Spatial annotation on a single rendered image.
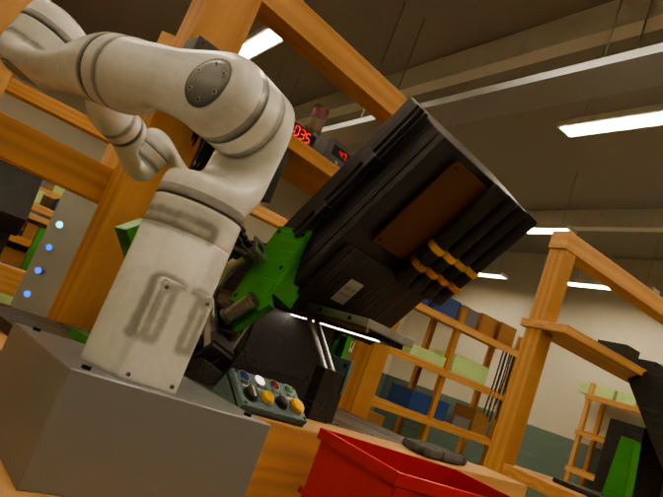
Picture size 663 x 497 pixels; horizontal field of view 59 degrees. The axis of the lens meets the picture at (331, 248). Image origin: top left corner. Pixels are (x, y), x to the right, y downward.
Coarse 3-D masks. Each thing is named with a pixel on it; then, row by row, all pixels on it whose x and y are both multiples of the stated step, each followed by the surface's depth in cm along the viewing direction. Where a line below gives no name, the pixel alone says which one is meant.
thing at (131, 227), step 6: (132, 222) 108; (138, 222) 107; (114, 228) 108; (120, 228) 106; (126, 228) 104; (132, 228) 105; (120, 234) 106; (126, 234) 104; (132, 234) 105; (120, 240) 107; (126, 240) 105; (132, 240) 105; (120, 246) 109; (126, 246) 106; (126, 252) 108
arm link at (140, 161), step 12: (144, 132) 105; (132, 144) 104; (144, 144) 110; (120, 156) 107; (132, 156) 106; (144, 156) 110; (156, 156) 110; (132, 168) 109; (144, 168) 110; (156, 168) 112; (144, 180) 113
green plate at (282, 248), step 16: (272, 240) 134; (288, 240) 130; (304, 240) 127; (272, 256) 130; (288, 256) 126; (256, 272) 130; (272, 272) 126; (288, 272) 127; (240, 288) 129; (256, 288) 126; (272, 288) 123; (288, 288) 127; (288, 304) 128
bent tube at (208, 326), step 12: (264, 252) 131; (228, 264) 132; (240, 264) 131; (228, 276) 132; (216, 288) 130; (216, 300) 129; (216, 312) 126; (204, 324) 122; (216, 324) 122; (204, 336) 119
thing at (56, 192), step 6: (42, 180) 943; (42, 186) 944; (54, 186) 952; (48, 192) 939; (54, 192) 948; (60, 192) 956; (54, 198) 944; (30, 216) 926; (36, 216) 931; (42, 216) 944; (42, 222) 936; (48, 222) 941; (18, 234) 926; (24, 246) 923; (18, 252) 929; (24, 252) 934; (18, 258) 930; (18, 264) 930
